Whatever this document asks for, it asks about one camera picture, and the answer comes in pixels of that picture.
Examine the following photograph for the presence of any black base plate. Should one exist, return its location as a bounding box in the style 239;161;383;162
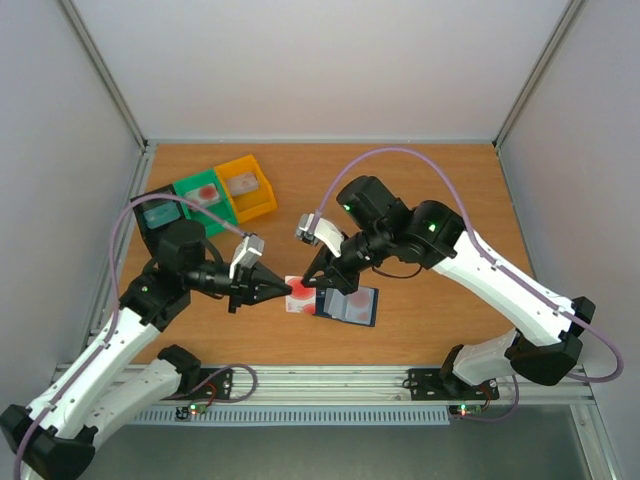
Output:
402;368;500;401
168;367;234;401

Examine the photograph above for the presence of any card in yellow bin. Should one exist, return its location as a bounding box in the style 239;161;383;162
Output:
226;172;260;197

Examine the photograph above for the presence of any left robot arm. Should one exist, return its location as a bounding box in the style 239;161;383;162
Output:
1;220;291;479

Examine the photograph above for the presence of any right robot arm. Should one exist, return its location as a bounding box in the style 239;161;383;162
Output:
296;176;595;397

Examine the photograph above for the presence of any grey slotted cable duct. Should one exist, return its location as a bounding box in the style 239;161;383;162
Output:
132;405;449;428

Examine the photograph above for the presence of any aluminium front rail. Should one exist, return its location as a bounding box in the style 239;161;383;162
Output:
45;363;595;406

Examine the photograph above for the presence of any yellow plastic bin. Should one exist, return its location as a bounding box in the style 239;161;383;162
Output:
214;155;277;224

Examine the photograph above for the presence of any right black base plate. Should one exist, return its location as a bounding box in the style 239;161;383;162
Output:
402;368;500;401

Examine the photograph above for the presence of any blue card holder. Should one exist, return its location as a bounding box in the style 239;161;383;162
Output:
314;286;379;328

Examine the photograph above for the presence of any black plastic bin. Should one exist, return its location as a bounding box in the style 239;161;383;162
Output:
133;199;186;255

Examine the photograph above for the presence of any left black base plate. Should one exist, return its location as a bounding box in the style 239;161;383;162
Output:
168;367;234;401

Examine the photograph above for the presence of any red white card in bin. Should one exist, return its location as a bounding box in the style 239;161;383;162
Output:
184;183;222;208

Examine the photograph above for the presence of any green plastic bin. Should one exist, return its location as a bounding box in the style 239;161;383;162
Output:
173;169;238;237

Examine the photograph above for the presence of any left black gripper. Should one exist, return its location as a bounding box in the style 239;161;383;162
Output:
185;259;293;314

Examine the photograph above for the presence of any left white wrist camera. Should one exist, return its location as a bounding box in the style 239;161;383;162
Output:
229;234;265;280

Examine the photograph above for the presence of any teal card in black bin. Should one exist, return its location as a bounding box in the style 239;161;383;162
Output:
142;201;180;230

